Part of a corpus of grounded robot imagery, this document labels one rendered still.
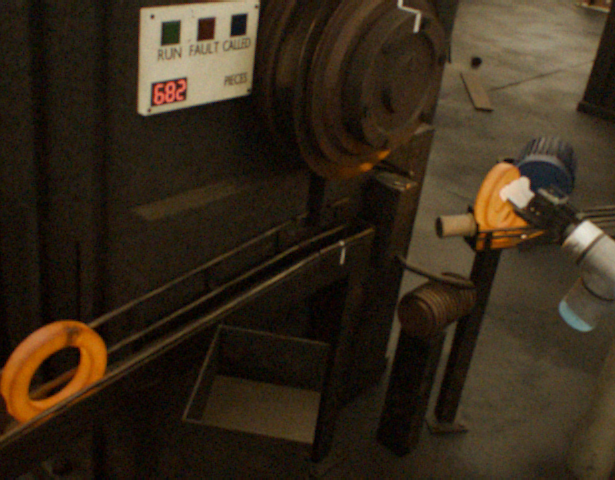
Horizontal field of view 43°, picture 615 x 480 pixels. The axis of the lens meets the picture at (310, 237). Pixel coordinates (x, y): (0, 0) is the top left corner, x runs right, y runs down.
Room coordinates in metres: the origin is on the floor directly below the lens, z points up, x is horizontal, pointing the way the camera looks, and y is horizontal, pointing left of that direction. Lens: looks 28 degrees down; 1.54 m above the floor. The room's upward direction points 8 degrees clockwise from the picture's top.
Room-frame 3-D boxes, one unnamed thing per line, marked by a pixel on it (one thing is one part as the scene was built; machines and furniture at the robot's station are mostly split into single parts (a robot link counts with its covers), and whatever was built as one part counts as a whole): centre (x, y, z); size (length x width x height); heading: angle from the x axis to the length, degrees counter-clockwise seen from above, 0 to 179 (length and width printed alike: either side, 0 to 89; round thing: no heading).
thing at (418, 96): (1.52, -0.13, 1.11); 0.28 x 0.06 x 0.28; 142
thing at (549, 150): (3.61, -1.10, 0.17); 0.57 x 0.31 x 0.34; 162
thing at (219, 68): (1.38, 0.24, 1.15); 0.26 x 0.02 x 0.18; 142
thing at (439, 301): (1.76, -0.36, 0.27); 0.22 x 0.13 x 0.53; 142
